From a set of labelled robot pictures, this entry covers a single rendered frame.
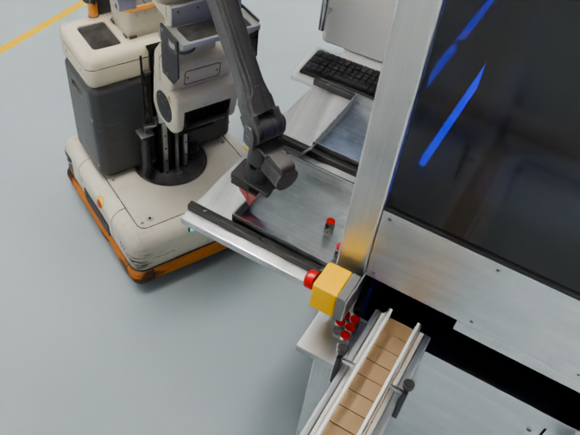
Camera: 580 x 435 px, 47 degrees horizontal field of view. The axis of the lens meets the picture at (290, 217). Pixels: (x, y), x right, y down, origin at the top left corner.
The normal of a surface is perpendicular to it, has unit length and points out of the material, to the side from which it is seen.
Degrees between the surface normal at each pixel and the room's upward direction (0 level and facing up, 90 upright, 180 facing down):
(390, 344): 0
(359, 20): 90
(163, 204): 0
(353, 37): 90
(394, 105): 90
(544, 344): 90
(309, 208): 0
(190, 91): 8
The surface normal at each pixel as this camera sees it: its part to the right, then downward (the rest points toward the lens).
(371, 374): 0.10, -0.68
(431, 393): -0.50, 0.60
